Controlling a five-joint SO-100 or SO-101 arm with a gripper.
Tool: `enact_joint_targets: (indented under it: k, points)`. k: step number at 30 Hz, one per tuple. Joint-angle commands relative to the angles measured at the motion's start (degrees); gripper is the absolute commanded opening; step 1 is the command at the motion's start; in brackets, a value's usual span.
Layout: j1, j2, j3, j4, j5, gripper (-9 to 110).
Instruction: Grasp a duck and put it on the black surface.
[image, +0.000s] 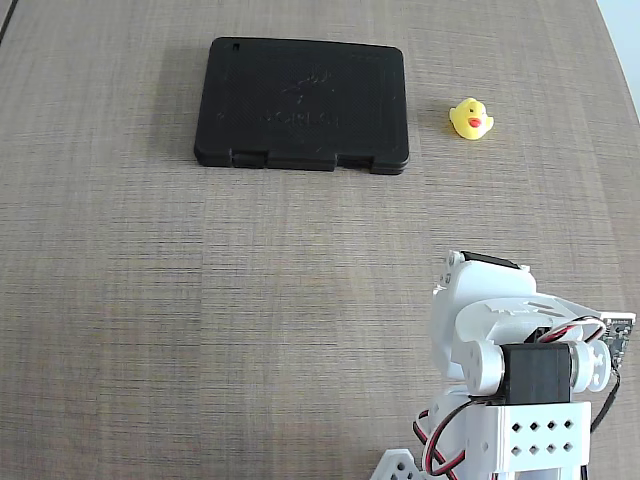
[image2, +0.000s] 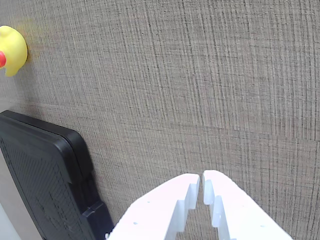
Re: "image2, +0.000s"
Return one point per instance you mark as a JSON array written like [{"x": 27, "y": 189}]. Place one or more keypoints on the yellow rubber duck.
[{"x": 12, "y": 50}]

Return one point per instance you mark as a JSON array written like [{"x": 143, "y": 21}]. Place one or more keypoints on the black plastic case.
[{"x": 47, "y": 180}]

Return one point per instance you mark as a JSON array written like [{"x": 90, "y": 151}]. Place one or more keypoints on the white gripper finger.
[
  {"x": 237, "y": 212},
  {"x": 152, "y": 212}
]

